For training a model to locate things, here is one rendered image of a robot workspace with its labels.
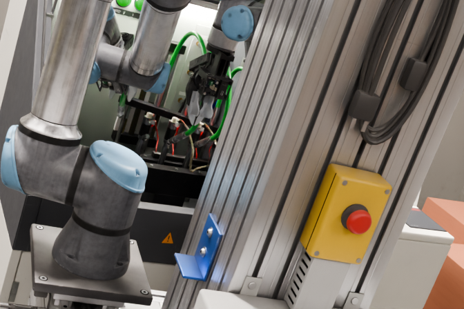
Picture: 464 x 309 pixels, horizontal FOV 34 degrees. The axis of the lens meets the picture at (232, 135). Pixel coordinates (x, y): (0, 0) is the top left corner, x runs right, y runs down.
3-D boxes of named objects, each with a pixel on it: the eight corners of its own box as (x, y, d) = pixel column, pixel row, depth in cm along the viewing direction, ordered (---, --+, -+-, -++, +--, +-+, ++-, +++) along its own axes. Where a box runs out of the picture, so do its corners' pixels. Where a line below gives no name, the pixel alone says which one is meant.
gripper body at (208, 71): (199, 97, 182) (214, 50, 178) (187, 85, 189) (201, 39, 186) (227, 103, 185) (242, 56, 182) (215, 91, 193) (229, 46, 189)
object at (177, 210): (27, 252, 193) (43, 196, 188) (25, 243, 196) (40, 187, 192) (240, 270, 221) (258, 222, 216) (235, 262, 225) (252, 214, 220)
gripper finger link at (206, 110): (199, 132, 188) (210, 97, 185) (191, 123, 193) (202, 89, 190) (210, 134, 189) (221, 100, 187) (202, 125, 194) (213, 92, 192)
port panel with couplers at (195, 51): (172, 116, 250) (200, 26, 241) (168, 112, 253) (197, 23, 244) (207, 122, 256) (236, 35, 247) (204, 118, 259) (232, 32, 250)
